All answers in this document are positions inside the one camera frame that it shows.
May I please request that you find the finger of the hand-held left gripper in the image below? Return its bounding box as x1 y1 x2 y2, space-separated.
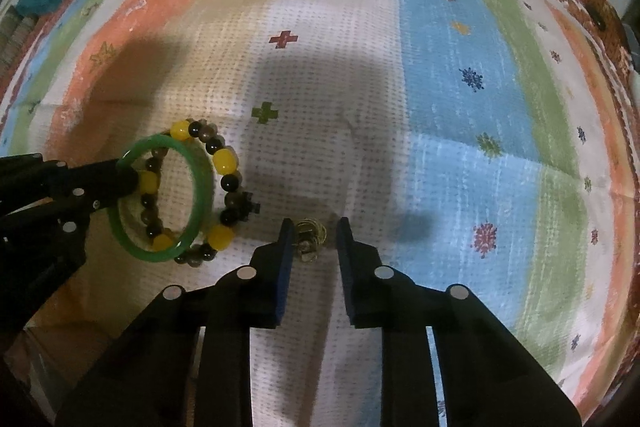
0 154 140 219
0 196 121 249

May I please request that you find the green jade bangle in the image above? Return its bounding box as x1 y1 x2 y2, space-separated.
107 134 202 262

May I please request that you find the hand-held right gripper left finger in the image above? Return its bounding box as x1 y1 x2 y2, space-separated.
54 217 296 427

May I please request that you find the striped rolled cushion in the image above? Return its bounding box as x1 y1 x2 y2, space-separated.
0 4 43 82

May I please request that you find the silver metal tin box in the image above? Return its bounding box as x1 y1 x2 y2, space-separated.
0 287 131 427

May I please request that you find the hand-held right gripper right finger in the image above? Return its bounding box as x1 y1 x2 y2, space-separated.
335 216 584 427

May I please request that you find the yellow brown bead bracelet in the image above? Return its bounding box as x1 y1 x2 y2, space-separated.
137 119 263 265

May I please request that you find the striped printed cloth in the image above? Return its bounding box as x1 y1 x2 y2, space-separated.
0 0 632 427

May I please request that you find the gold ring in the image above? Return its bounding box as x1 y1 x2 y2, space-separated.
295 218 328 263

